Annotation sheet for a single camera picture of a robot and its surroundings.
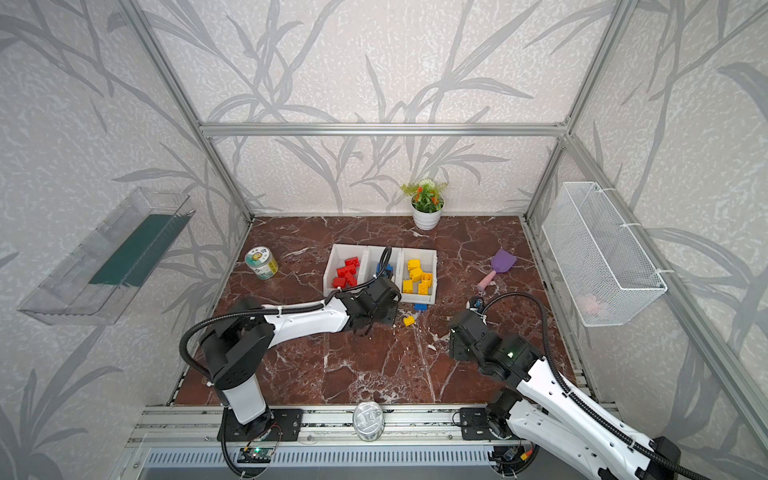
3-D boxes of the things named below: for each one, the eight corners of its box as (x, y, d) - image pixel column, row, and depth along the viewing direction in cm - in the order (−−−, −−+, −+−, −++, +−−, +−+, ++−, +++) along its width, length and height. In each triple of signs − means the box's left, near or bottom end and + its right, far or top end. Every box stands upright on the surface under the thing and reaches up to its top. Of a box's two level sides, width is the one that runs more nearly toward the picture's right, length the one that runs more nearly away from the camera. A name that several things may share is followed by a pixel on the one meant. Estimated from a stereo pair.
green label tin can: (251, 279, 104) (240, 265, 97) (258, 261, 109) (248, 246, 102) (274, 279, 104) (265, 265, 97) (280, 261, 109) (272, 246, 102)
